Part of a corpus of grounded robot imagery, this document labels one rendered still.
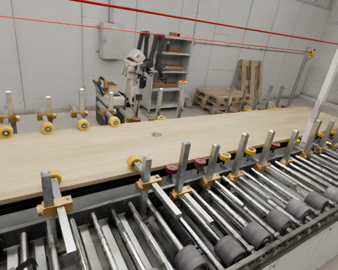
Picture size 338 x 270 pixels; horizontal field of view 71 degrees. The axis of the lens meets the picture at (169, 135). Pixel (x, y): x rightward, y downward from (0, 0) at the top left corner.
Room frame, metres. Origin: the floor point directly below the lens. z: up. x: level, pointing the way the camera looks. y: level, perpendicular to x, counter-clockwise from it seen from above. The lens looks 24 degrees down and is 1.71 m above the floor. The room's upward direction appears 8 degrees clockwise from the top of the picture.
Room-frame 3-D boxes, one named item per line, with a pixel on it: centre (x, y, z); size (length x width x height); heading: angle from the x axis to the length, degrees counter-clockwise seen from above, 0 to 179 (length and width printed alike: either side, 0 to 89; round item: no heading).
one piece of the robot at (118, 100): (3.14, 0.86, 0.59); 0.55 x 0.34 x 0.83; 34
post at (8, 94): (1.59, 1.18, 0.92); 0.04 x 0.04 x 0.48; 34
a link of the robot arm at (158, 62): (3.27, 0.27, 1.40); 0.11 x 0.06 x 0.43; 34
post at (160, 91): (2.29, 0.14, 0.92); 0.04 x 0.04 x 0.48; 34
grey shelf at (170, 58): (5.13, 0.25, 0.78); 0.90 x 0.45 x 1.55; 124
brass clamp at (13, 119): (1.58, 1.20, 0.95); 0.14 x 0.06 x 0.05; 124
